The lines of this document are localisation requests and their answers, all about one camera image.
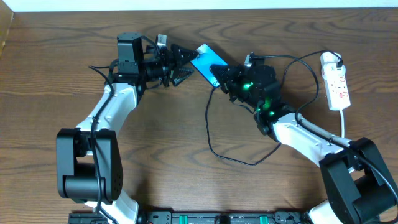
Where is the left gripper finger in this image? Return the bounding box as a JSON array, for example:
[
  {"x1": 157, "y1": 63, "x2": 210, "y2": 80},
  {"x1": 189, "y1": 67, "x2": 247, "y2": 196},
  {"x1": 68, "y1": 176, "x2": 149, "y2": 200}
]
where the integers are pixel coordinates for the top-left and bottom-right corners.
[
  {"x1": 170, "y1": 44, "x2": 199, "y2": 67},
  {"x1": 170, "y1": 67, "x2": 194, "y2": 86}
]

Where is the black charger cable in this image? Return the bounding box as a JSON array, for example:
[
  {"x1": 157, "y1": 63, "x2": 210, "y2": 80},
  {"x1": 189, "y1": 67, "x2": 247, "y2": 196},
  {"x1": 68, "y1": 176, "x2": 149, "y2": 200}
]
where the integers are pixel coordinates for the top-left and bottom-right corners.
[{"x1": 205, "y1": 50, "x2": 344, "y2": 167}]

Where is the blue Galaxy smartphone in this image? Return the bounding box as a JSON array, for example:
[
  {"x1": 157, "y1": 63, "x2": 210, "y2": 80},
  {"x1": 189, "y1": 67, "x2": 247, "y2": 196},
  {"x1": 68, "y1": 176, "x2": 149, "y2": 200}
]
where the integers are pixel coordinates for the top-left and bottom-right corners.
[{"x1": 191, "y1": 44, "x2": 227, "y2": 88}]

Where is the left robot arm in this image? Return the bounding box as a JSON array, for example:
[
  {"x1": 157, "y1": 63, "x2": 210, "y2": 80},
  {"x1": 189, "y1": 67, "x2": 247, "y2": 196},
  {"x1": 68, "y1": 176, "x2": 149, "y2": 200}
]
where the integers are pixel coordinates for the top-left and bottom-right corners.
[{"x1": 56, "y1": 32, "x2": 198, "y2": 223}]

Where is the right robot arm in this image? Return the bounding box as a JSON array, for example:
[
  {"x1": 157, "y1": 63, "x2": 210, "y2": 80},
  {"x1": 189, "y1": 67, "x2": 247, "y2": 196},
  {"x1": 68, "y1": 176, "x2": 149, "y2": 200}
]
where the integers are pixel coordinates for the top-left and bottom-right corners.
[{"x1": 210, "y1": 65, "x2": 397, "y2": 223}]

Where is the white power strip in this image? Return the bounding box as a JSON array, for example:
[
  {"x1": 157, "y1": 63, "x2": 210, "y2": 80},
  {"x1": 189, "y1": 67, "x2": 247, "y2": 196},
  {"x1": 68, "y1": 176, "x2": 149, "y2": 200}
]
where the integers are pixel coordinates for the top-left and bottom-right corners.
[{"x1": 320, "y1": 52, "x2": 351, "y2": 111}]

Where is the white power strip cord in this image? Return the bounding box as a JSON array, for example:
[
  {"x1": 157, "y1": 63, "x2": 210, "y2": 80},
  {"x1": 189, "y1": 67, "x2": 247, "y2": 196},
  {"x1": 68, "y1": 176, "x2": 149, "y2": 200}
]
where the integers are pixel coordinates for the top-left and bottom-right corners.
[{"x1": 338, "y1": 108, "x2": 346, "y2": 139}]

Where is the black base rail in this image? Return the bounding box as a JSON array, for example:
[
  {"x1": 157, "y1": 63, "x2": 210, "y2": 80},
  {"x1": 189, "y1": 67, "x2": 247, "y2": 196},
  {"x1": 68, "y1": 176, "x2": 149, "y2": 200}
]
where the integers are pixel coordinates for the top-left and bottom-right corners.
[{"x1": 68, "y1": 210, "x2": 382, "y2": 224}]

